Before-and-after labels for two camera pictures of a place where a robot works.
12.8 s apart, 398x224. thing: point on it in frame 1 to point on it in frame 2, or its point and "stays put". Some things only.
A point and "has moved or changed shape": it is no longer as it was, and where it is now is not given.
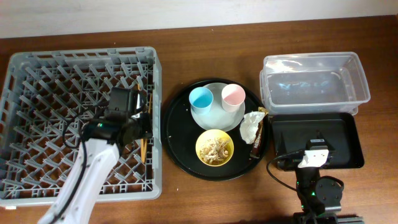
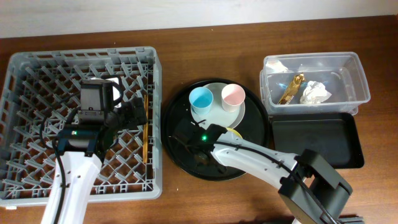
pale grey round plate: (217, 118) stays put
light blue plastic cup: (201, 99) stays put
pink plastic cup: (232, 97) stays put
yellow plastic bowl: (214, 147) has moved or changed shape
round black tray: (181, 132) stays put
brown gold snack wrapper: (255, 152) to (291, 88)
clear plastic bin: (313, 83) stays put
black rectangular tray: (341, 132) stays put
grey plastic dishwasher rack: (47, 99) stays put
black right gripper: (304, 173) to (185, 137)
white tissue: (249, 126) to (314, 93)
